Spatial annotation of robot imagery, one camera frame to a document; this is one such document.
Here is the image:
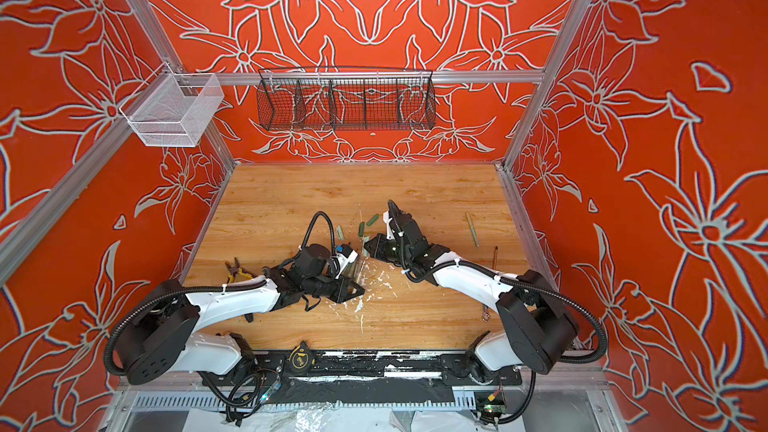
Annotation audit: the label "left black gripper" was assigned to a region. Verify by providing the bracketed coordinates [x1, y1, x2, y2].
[304, 271, 367, 303]

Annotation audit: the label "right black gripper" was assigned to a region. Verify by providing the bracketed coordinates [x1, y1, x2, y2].
[359, 233, 414, 266]

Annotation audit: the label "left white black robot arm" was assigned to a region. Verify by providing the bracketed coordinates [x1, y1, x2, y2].
[103, 244, 365, 385]

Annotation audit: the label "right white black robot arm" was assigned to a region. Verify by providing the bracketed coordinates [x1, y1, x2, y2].
[365, 200, 609, 375]

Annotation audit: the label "small circuit board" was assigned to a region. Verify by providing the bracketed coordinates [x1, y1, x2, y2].
[477, 393, 506, 424]

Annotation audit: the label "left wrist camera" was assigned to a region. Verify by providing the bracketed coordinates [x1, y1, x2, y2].
[333, 244, 359, 279]

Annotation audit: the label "left black corrugated cable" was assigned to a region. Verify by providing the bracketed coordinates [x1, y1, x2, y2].
[299, 211, 337, 253]

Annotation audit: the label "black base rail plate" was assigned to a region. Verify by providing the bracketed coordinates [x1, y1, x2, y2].
[201, 346, 522, 387]

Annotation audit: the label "yellow handled pliers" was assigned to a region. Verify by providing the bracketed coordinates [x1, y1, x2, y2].
[225, 257, 254, 284]

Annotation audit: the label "white slotted cable duct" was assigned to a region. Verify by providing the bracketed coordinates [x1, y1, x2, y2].
[124, 391, 477, 413]

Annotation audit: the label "black wire basket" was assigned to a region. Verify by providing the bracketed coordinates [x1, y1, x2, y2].
[256, 67, 437, 132]

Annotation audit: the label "white wire basket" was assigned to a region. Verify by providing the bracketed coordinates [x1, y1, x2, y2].
[119, 73, 224, 148]

